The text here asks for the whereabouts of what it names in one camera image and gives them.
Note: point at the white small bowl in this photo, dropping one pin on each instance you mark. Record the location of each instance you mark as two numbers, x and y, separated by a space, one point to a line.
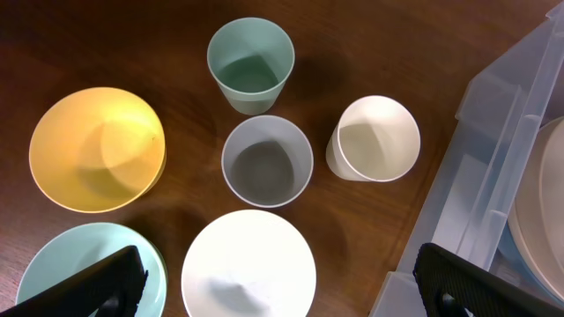
248 263

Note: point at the green cup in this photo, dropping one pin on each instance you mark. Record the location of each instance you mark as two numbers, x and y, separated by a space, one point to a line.
251 59

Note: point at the grey cup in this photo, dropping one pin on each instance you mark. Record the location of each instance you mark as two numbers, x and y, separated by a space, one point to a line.
267 161

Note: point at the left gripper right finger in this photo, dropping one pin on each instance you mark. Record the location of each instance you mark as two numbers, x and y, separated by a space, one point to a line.
451 286

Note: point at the cream cup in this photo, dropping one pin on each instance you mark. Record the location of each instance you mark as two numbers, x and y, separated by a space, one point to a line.
376 139

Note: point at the yellow bowl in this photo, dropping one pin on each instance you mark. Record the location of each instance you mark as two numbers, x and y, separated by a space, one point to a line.
97 150

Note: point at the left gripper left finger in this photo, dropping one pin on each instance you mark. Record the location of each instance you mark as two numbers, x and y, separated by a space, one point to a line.
111 287

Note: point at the beige bowl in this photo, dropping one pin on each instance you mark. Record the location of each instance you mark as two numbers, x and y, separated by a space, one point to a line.
536 223

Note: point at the clear plastic storage container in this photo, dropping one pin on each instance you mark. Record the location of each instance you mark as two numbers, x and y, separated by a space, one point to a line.
472 195

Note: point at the light green small bowl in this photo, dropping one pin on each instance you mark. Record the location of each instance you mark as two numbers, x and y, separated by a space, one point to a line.
83 245

